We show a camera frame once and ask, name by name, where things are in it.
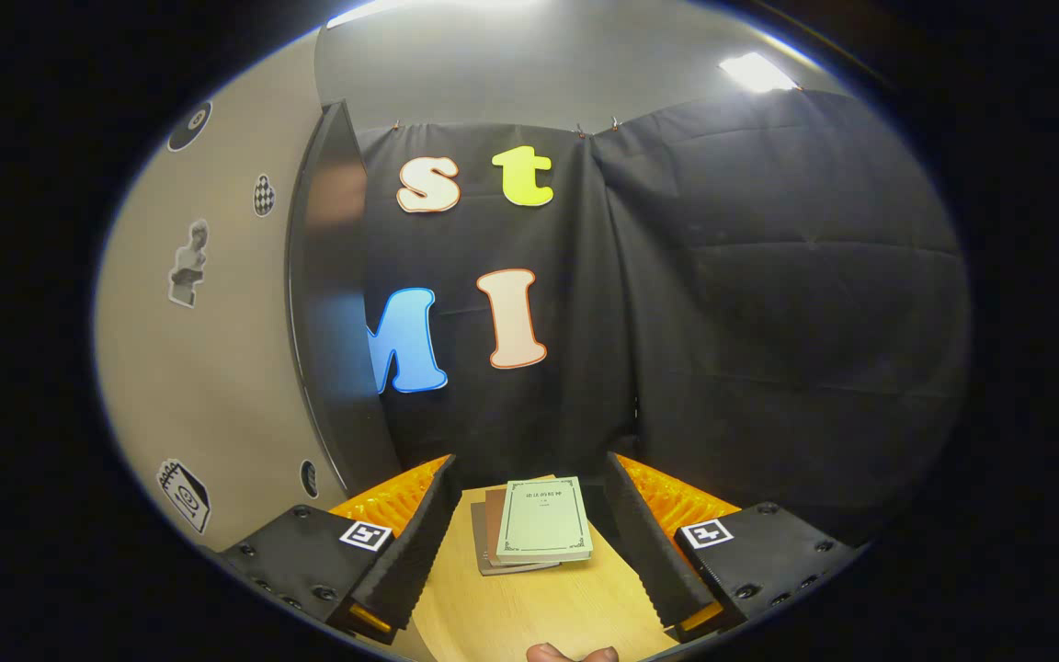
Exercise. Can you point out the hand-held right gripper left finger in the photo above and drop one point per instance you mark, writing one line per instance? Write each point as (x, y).
(419, 552)

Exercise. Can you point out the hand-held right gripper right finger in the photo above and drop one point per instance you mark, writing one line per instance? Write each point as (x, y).
(644, 552)

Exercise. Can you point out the grey cabinet door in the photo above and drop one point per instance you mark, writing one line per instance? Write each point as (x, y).
(217, 368)

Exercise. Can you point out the brown book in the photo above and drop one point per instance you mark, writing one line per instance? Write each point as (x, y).
(493, 524)

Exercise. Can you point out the pale green book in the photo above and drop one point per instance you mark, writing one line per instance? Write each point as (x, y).
(543, 519)

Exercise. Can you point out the black backdrop cloth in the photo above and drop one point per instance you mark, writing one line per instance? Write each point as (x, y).
(768, 322)

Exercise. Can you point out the ceiling light panel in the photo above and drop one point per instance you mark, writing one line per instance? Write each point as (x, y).
(382, 9)
(755, 72)

